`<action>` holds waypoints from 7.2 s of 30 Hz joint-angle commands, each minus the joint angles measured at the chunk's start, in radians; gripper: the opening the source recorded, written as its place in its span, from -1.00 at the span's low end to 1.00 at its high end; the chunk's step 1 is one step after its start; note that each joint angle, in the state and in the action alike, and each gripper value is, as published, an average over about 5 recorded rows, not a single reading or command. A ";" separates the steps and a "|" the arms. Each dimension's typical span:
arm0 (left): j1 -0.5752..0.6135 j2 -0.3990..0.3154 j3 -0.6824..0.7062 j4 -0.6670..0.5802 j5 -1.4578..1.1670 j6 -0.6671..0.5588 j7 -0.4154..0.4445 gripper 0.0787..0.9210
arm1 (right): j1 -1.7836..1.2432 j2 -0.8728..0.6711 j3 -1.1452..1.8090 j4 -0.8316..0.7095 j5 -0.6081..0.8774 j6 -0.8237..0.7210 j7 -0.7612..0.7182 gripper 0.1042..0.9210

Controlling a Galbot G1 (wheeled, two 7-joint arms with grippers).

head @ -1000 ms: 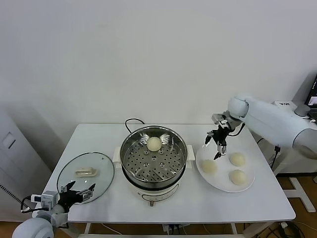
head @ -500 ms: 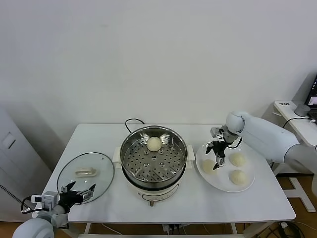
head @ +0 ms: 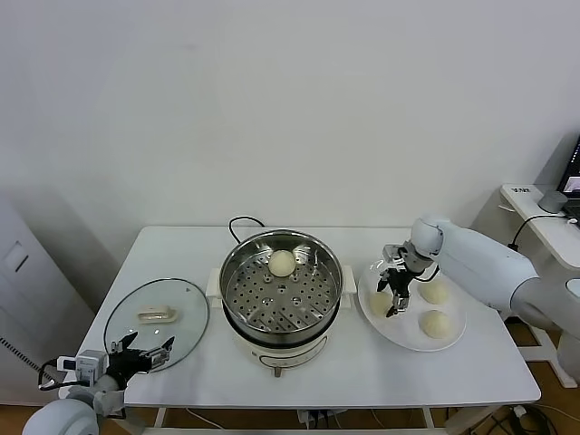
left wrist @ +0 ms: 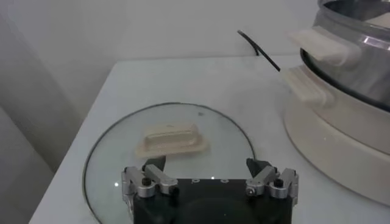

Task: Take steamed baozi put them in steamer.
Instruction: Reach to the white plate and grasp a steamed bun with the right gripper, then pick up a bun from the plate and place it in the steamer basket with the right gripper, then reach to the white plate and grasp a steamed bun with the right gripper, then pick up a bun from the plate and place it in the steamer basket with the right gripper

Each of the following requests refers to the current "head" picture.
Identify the white power strip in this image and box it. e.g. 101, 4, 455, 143
296, 409, 345, 430

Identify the white round plate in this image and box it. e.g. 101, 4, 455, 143
356, 257, 468, 353

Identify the black cooker power cable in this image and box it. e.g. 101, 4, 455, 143
227, 216, 268, 246

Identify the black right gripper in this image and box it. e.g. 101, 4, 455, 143
375, 262, 421, 319

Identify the cream electric cooker base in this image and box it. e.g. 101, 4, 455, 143
206, 265, 357, 380

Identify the white cabinet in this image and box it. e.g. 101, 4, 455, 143
0, 194, 97, 407

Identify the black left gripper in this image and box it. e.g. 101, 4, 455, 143
108, 332, 176, 389

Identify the open laptop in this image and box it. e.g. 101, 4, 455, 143
556, 133, 580, 218

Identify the glass lid with cream handle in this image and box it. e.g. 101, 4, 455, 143
102, 277, 211, 375

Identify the black adapter cable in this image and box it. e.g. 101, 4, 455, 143
510, 214, 580, 248

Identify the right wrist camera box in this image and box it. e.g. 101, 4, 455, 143
382, 243, 408, 268

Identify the black floor cable bundle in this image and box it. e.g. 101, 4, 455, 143
491, 404, 559, 435

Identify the grey computer mouse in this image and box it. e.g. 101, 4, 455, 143
537, 189, 568, 214

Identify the steamed baozi bun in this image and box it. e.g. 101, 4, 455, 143
268, 249, 295, 278
369, 293, 394, 317
419, 310, 454, 340
419, 279, 451, 305

